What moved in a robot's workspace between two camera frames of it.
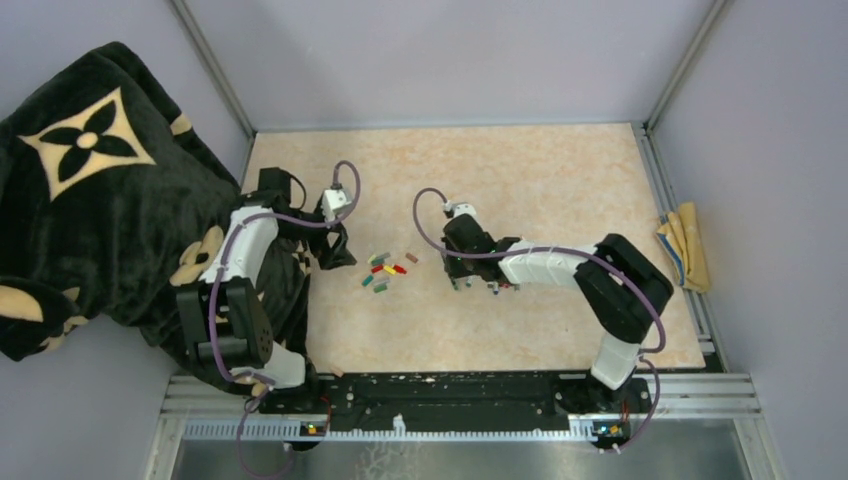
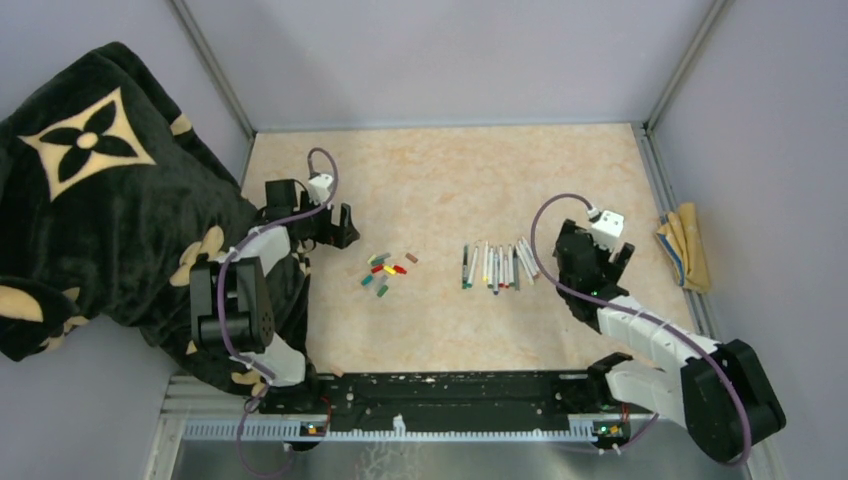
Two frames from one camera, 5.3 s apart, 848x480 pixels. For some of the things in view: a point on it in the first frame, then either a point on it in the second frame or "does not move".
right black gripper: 455,271 → 611,270
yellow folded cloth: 681,239 does not move
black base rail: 608,408 does not move
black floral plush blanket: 110,205 does not move
